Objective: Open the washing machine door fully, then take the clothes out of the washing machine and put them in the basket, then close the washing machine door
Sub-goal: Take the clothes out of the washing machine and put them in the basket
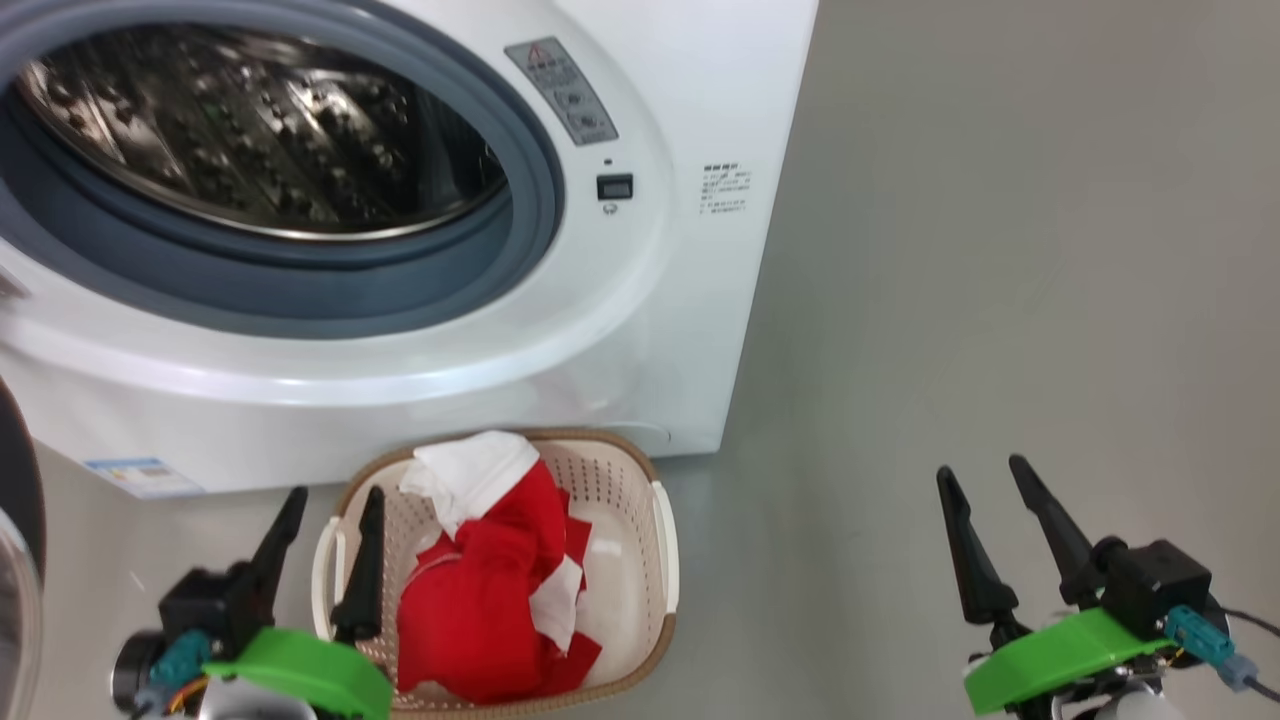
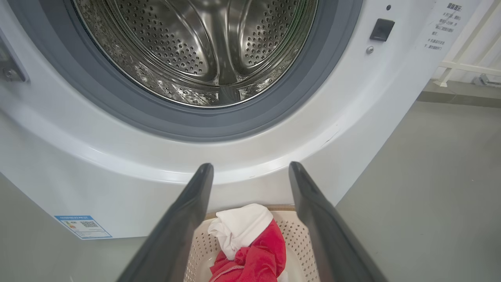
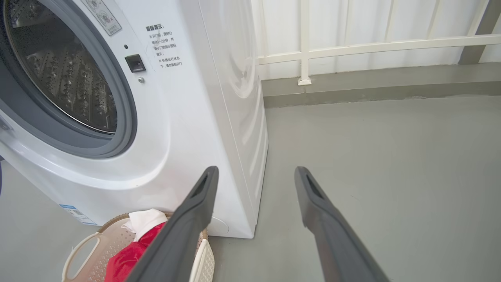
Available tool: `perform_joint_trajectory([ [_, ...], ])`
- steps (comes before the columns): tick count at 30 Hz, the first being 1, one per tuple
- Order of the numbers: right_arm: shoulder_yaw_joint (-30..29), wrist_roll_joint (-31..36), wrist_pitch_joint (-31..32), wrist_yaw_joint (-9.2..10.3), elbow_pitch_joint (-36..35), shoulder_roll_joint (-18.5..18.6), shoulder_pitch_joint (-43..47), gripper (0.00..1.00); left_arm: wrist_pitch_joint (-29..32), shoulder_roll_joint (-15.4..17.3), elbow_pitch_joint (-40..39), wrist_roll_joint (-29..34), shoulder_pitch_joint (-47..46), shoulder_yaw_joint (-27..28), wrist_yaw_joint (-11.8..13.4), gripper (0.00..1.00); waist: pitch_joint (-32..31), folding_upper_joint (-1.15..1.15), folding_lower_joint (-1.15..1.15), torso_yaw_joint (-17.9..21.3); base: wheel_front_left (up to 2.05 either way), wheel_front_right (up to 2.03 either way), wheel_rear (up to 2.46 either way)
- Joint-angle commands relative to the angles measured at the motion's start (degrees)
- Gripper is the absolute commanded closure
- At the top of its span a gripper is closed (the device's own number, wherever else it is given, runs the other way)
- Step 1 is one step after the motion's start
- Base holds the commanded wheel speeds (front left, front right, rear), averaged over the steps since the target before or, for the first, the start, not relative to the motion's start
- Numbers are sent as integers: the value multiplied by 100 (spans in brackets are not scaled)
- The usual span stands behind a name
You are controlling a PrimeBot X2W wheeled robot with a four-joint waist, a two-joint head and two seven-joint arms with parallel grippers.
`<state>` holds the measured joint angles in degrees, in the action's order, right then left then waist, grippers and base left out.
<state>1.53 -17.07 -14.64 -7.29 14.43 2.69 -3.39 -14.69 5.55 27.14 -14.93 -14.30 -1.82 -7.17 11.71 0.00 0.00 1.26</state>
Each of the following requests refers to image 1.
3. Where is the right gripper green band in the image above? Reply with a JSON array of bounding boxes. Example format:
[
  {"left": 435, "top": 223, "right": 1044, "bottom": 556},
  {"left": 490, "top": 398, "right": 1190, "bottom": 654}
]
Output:
[{"left": 936, "top": 454, "right": 1176, "bottom": 716}]

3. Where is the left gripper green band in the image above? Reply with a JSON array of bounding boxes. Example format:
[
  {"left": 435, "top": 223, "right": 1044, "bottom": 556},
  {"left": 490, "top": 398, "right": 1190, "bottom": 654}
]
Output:
[{"left": 200, "top": 486, "right": 393, "bottom": 720}]

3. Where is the red and white jersey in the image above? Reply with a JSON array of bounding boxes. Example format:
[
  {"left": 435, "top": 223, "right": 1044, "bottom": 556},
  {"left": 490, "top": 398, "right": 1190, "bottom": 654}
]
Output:
[{"left": 395, "top": 430, "right": 604, "bottom": 706}]

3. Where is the cream laundry basket brown rim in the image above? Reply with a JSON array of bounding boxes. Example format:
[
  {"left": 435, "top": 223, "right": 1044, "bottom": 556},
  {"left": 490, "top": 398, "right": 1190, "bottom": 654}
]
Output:
[{"left": 312, "top": 428, "right": 681, "bottom": 720}]

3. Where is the white front-load washing machine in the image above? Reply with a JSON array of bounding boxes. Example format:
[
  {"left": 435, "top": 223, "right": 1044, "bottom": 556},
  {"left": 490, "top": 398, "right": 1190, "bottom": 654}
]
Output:
[{"left": 0, "top": 0, "right": 821, "bottom": 498}]

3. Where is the blue energy label sticker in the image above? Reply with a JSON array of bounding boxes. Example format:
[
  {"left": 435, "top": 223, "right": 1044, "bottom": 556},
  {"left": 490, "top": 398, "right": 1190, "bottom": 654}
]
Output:
[{"left": 85, "top": 457, "right": 206, "bottom": 499}]

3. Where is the small printed text label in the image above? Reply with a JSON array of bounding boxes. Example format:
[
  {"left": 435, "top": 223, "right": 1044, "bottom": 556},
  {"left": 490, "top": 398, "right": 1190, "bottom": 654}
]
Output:
[{"left": 700, "top": 163, "right": 753, "bottom": 216}]

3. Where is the grey warning label plate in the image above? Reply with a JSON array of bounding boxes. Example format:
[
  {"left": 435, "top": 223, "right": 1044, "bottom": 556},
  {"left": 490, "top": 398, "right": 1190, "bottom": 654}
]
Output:
[{"left": 504, "top": 38, "right": 619, "bottom": 147}]

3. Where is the left gripper teal plug cable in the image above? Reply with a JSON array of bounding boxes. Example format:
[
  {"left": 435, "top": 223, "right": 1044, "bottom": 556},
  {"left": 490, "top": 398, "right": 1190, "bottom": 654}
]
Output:
[{"left": 135, "top": 630, "right": 213, "bottom": 716}]

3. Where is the gripper teal plug cable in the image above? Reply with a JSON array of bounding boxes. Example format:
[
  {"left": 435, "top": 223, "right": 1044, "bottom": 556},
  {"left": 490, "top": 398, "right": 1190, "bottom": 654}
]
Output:
[
  {"left": 1163, "top": 605, "right": 1280, "bottom": 701},
  {"left": 135, "top": 630, "right": 213, "bottom": 716}
]

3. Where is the right gripper teal plug cable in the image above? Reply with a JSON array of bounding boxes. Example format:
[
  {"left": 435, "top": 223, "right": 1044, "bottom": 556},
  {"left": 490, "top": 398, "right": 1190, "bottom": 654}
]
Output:
[{"left": 1163, "top": 605, "right": 1280, "bottom": 701}]

